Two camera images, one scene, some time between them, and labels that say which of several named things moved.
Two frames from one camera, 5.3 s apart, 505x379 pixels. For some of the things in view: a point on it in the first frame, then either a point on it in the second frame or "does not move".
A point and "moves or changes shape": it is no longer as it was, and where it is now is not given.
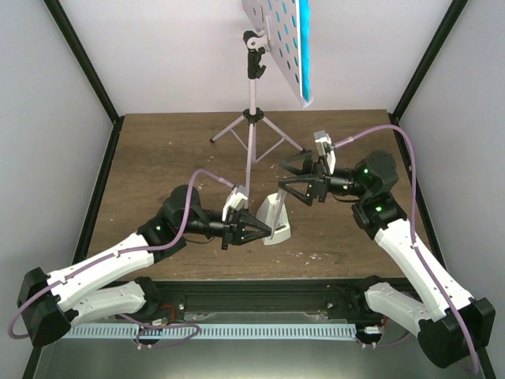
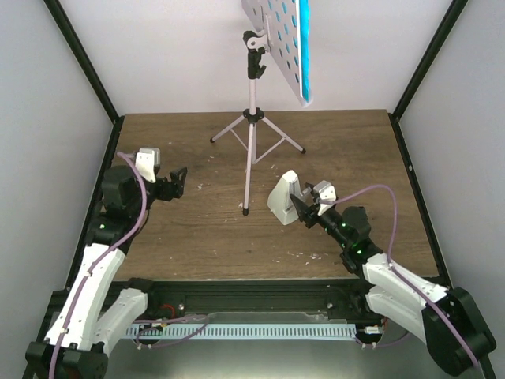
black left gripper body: x=230 y=229 → x=167 y=194
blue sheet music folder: x=304 y=45 does not move
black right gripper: x=318 y=182 → x=304 y=212
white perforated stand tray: x=278 y=19 does not move
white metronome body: x=272 y=212 moves or changes shape
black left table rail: x=82 y=249 does not move
